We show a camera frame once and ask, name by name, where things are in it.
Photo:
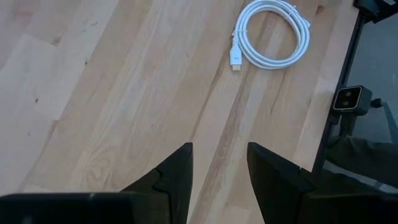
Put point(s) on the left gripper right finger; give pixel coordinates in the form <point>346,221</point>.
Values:
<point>273,183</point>

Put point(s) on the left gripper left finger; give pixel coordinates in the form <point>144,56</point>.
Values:
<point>177,174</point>

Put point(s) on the small black depth camera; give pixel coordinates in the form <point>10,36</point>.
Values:
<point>348,99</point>

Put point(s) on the black aluminium table frame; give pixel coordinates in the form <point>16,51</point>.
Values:
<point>342,77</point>

